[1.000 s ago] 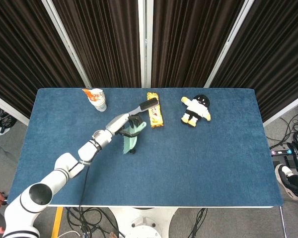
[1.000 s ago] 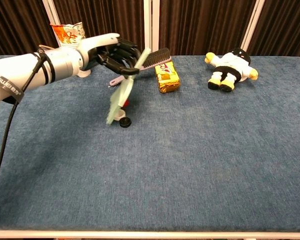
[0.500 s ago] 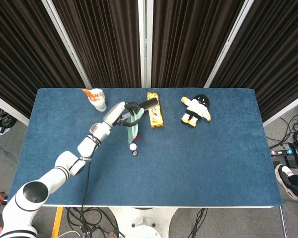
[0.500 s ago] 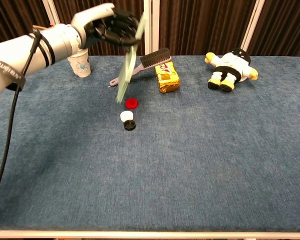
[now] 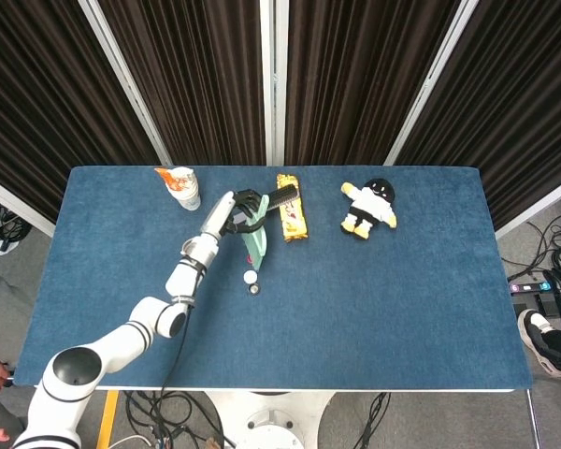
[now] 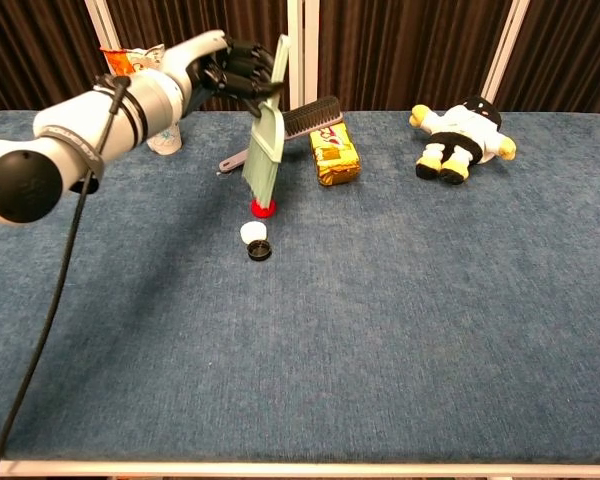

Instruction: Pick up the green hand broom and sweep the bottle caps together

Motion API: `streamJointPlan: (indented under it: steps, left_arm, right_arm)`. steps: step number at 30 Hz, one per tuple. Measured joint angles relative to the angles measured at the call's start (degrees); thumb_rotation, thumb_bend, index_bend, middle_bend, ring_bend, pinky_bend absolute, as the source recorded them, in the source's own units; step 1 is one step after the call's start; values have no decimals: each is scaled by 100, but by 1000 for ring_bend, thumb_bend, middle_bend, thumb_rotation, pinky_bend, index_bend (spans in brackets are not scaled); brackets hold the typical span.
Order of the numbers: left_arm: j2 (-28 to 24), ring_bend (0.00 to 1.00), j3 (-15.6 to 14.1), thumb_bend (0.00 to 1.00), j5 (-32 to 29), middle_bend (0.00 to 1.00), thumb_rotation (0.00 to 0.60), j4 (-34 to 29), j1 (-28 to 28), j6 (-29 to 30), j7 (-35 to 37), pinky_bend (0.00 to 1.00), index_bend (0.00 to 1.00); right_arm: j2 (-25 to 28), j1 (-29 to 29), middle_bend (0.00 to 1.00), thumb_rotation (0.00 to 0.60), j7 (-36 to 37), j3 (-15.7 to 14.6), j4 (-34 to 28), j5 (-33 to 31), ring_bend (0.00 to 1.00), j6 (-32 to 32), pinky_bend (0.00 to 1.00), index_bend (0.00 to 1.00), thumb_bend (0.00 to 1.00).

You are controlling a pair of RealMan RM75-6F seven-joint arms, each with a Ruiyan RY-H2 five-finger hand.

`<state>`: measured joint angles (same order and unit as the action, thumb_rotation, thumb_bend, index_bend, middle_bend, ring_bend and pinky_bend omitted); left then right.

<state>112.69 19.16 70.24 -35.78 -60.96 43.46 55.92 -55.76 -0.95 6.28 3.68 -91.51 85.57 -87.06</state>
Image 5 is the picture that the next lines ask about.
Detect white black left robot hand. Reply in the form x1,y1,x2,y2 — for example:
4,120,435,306
199,188,268,240

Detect light green hand broom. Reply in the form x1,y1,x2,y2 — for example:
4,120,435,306
239,195,271,273

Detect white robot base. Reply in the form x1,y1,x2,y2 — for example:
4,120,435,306
205,390,336,449

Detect black white sneaker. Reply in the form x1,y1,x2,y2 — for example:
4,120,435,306
517,308,561,379

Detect stack of paper cups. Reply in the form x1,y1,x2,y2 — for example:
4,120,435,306
154,166,202,212

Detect black power strip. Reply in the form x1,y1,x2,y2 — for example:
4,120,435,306
508,280,555,295

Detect purple brush black bristles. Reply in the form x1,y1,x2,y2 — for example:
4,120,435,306
231,183,298,226

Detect yellow snack package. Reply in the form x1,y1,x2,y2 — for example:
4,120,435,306
276,173,309,243

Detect metal table leg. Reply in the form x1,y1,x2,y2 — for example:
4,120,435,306
525,390,542,449

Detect dark pleated partition panel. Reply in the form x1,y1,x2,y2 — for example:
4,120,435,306
385,0,561,239
78,0,275,167
275,0,479,167
0,0,172,238

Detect black white plush doll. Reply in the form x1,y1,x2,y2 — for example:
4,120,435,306
339,178,398,241

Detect blue table cloth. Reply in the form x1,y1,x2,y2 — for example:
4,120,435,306
13,166,533,392

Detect yellow floor tape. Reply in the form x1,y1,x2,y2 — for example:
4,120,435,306
95,390,121,449

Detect black floor cable bundle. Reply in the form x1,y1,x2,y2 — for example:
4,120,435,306
0,191,32,256
499,191,561,286
350,391,392,449
123,390,228,449

